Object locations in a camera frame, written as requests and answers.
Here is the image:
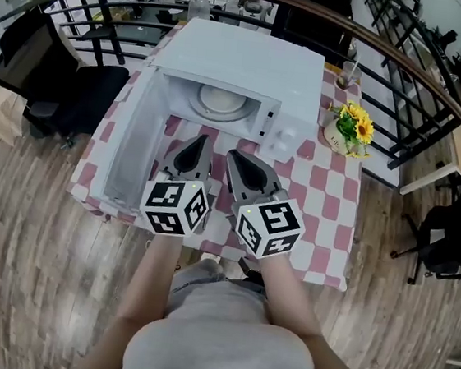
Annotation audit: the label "white plate of food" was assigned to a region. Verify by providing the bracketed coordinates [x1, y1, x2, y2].
[187, 81, 251, 126]

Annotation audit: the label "person's left forearm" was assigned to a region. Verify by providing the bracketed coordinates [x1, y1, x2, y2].
[73, 225, 187, 369]

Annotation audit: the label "black railing with wooden handrail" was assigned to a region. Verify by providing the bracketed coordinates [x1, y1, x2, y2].
[0, 0, 461, 178]

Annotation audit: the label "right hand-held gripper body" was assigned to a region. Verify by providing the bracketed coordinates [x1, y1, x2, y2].
[231, 182, 311, 266]

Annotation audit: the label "white microwave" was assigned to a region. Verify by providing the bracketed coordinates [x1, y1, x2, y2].
[86, 7, 331, 236]

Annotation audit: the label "sunflowers in white pot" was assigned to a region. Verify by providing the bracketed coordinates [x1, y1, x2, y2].
[320, 98, 380, 162]

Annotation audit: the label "person's grey trousers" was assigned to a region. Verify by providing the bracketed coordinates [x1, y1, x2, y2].
[167, 254, 273, 308]

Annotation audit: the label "person's right forearm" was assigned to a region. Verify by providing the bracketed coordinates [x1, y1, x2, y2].
[247, 250, 396, 369]

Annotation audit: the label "pink white checkered tablecloth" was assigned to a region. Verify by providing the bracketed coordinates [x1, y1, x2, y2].
[58, 12, 379, 294]

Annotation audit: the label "person's grey shirt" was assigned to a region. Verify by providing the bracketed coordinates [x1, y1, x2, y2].
[121, 266, 416, 369]

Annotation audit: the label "clear plastic water bottle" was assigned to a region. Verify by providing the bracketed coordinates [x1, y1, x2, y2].
[186, 0, 214, 24]

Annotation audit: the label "glass cup with straw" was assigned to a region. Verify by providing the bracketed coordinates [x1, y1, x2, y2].
[333, 58, 365, 93]

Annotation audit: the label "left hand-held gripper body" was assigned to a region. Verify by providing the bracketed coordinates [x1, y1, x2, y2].
[136, 164, 217, 242]

